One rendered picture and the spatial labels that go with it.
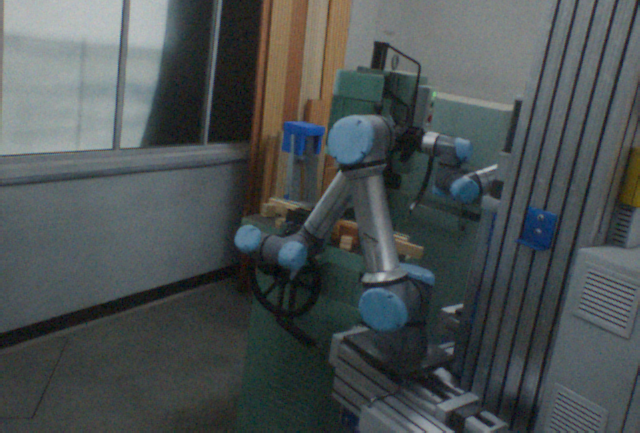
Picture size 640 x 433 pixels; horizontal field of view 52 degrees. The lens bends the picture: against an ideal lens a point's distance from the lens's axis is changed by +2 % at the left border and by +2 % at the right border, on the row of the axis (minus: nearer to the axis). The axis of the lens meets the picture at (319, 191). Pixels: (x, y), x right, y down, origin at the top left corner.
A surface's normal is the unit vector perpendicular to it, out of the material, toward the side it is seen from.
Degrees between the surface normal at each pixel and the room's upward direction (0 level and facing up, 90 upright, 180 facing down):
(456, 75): 90
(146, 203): 90
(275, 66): 87
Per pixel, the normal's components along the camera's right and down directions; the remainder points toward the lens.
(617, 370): -0.76, 0.04
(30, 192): 0.80, 0.25
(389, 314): -0.46, 0.25
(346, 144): -0.51, 0.00
